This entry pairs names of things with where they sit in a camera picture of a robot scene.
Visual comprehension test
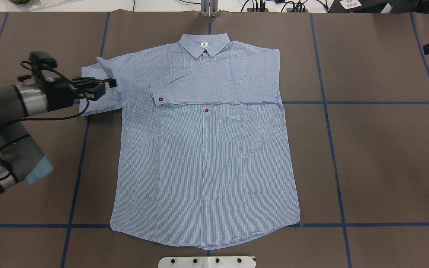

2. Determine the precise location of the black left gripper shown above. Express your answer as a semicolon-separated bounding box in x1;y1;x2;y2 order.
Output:
43;77;117;112

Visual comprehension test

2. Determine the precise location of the light blue striped shirt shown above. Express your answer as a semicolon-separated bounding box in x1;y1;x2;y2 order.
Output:
79;34;300;250

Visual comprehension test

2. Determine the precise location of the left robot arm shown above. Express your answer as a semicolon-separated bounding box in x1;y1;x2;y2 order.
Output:
0;75;117;195

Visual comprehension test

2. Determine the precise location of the clear MINI plastic bag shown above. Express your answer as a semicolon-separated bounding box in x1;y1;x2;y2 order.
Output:
26;0;67;11

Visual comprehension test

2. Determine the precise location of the green folded cloth pouch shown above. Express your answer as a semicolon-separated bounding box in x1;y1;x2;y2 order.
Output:
10;0;31;5

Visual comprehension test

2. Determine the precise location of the black desktop device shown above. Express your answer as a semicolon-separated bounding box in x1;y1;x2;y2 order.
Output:
327;0;429;14

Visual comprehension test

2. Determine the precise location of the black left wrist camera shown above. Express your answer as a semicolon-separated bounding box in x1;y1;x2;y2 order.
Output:
18;51;57;83

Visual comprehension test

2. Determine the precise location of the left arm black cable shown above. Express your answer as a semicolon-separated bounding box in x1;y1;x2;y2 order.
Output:
0;95;90;194

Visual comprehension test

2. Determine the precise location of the aluminium frame post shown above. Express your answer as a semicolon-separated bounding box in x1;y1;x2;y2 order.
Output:
200;0;219;17

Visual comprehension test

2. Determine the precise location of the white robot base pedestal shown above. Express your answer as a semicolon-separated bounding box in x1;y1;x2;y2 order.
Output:
158;256;257;268

